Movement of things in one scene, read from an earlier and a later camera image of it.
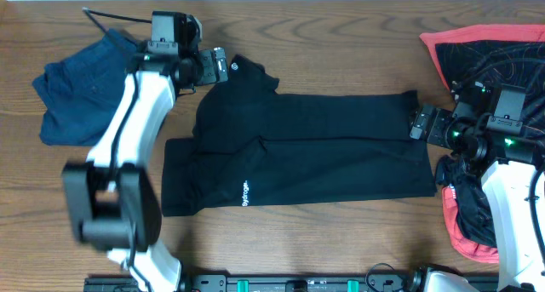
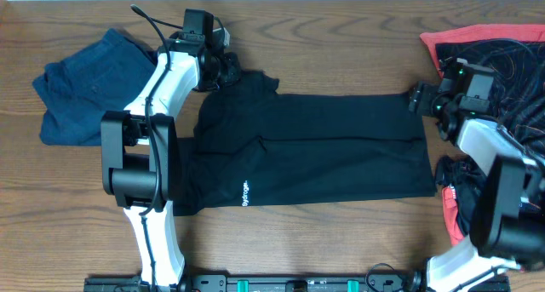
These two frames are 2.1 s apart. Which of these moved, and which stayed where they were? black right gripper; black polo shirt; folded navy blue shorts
Moved: black right gripper
Stayed: folded navy blue shorts; black polo shirt
